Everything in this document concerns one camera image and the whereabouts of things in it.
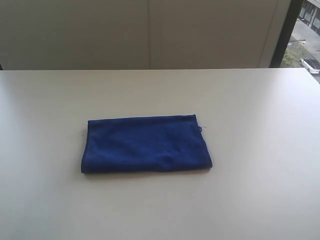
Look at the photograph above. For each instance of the dark window frame post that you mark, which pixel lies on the dark window frame post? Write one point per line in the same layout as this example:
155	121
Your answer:
286	31

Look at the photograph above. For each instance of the blue microfiber towel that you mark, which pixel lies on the blue microfiber towel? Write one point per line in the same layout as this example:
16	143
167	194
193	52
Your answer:
145	144

